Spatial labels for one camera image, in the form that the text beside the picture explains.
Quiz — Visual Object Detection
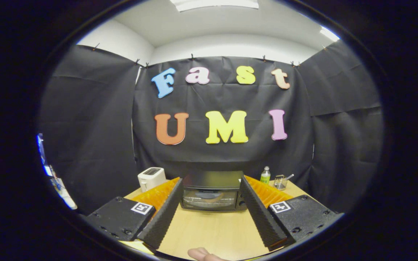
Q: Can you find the wire metal basket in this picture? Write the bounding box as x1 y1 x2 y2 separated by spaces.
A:
273 173 295 191

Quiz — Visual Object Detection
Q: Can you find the small ceiling light panel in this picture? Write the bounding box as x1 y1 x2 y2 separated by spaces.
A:
319 26 340 42

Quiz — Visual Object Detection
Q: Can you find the white pop-up toaster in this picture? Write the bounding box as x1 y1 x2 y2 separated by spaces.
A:
137 167 167 193

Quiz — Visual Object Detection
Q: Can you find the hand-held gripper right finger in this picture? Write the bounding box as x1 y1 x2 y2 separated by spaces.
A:
239 175 344 252

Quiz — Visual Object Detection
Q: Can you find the long ceiling light panel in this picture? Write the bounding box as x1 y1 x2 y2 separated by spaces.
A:
169 0 260 13

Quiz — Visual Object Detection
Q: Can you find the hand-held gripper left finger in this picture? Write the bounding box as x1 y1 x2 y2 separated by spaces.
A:
86 177 184 253

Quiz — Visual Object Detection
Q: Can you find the black toaster oven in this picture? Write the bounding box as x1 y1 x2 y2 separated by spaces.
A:
180 170 249 212

